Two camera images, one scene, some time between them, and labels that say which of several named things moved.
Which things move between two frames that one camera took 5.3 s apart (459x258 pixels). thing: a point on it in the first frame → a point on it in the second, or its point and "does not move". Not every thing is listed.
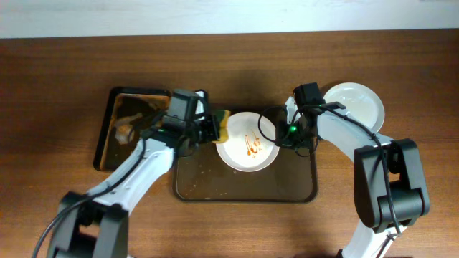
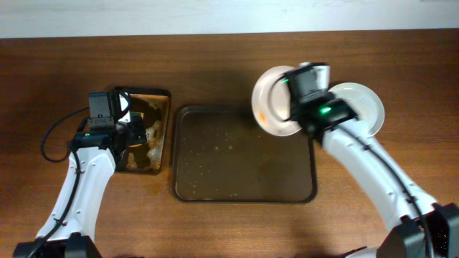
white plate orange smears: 361,102 does not move
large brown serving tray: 200,175 does not move
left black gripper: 209,128 → 137,128
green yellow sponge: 224,116 → 142,115
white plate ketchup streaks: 252,142 → 271,102
